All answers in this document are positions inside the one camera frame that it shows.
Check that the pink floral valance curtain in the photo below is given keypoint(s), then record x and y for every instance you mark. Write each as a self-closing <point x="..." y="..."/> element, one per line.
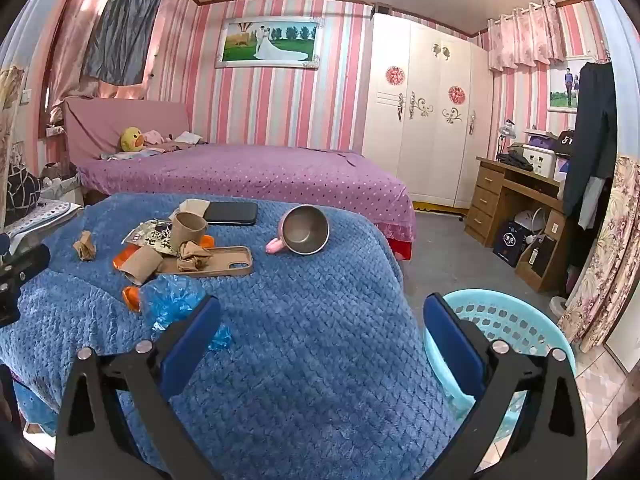
<point x="525" y="40"/>

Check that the black smartphone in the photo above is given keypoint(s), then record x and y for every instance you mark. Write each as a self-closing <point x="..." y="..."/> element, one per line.
<point x="232" y="213"/>

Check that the floral door curtain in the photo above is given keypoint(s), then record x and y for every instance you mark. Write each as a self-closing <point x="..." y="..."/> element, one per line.
<point x="605" y="270"/>

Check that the desk lamp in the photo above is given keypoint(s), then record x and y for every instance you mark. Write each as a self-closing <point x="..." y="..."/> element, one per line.
<point x="509" y="132"/>

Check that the brown stocking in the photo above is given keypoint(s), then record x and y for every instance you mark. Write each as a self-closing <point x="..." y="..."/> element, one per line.
<point x="195" y="259"/>

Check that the pink covered headboard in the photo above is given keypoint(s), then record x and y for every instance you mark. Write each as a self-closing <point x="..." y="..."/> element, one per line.
<point x="100" y="125"/>

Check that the yellow duck plush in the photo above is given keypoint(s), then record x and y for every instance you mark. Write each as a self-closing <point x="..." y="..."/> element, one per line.
<point x="131" y="140"/>

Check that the orange ball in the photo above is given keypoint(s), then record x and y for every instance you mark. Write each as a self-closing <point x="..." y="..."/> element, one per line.
<point x="120" y="261"/>
<point x="131" y="299"/>

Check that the dark hanging jacket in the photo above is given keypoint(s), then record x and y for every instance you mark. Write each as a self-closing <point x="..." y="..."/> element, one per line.
<point x="595" y="135"/>

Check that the grey window curtain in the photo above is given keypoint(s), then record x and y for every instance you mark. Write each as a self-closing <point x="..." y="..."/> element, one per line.
<point x="122" y="25"/>

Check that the brown paper cup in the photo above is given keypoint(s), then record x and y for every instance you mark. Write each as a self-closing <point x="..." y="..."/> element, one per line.
<point x="189" y="230"/>
<point x="142" y="265"/>

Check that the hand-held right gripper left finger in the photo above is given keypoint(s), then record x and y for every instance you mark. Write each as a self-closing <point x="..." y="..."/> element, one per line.
<point x="190" y="342"/>

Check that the white standing fan base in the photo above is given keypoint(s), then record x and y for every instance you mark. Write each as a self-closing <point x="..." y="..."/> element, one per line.
<point x="557" y="306"/>

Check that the white wardrobe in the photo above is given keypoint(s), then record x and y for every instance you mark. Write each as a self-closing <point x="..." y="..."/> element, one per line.
<point x="430" y="150"/>

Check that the white storage box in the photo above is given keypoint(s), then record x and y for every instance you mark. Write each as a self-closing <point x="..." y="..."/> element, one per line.
<point x="542" y="162"/>

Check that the black patterned cloth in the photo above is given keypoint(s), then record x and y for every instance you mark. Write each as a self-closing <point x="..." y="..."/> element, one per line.
<point x="22" y="190"/>

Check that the black and white snack packet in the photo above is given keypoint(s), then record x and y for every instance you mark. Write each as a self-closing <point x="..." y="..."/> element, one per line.
<point x="152" y="235"/>

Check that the blue plastic bag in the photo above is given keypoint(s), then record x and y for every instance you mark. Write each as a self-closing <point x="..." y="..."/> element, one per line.
<point x="167" y="302"/>

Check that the purple box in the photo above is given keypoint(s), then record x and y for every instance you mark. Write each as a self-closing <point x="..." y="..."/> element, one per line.
<point x="540" y="136"/>

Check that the blue fleece blanket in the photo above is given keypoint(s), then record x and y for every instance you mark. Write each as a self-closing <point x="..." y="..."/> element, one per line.
<point x="310" y="335"/>

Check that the light grey hanging shirt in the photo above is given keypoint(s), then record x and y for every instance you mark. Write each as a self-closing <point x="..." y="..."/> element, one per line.
<point x="592" y="205"/>

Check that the black cap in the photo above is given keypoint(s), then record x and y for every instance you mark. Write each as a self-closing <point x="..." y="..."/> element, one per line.
<point x="567" y="139"/>

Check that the white patterned board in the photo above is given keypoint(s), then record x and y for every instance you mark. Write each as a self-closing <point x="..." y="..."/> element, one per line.
<point x="40" y="217"/>

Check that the small framed photo poster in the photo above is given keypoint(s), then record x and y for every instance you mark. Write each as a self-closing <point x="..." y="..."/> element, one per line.
<point x="560" y="85"/>

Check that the red round wardrobe decoration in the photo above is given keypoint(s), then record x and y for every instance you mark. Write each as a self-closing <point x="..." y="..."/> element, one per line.
<point x="457" y="94"/>
<point x="394" y="75"/>

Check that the white cloth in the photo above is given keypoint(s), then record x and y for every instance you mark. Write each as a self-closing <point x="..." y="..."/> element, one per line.
<point x="187" y="136"/>

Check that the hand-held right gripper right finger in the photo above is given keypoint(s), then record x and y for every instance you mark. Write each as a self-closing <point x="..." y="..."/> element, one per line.
<point x="452" y="347"/>

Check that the small brown paper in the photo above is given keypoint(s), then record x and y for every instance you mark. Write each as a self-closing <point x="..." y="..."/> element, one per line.
<point x="85" y="249"/>

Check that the pink window curtain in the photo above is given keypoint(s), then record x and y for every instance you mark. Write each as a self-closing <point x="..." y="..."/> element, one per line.
<point x="75" y="45"/>

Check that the light blue plastic basket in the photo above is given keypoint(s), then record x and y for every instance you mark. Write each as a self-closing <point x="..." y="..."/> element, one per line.
<point x="525" y="320"/>

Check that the wooden desk with drawers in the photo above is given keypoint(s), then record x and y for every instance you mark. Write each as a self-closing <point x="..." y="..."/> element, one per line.
<point x="487" y="195"/>

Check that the framed wedding wall poster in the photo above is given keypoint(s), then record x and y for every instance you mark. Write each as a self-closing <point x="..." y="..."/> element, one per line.
<point x="270" y="42"/>

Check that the dark clothes pile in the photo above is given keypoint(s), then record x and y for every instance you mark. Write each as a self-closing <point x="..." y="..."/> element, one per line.
<point x="515" y="161"/>

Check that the purple dotted bed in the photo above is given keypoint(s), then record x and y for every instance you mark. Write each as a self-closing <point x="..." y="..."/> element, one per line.
<point x="275" y="175"/>

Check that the brown phone case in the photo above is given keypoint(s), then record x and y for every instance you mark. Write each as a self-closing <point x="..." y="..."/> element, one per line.
<point x="230" y="262"/>

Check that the small white fan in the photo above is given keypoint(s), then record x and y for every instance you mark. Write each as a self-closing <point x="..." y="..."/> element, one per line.
<point x="527" y="220"/>

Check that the wall switch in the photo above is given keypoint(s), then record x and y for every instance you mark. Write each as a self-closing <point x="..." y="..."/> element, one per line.
<point x="25" y="96"/>

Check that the dark blue gift bag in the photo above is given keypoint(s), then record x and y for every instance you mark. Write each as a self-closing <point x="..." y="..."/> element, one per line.
<point x="510" y="246"/>

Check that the pink plush toy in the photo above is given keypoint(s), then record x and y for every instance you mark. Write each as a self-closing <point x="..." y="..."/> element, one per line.
<point x="152" y="136"/>

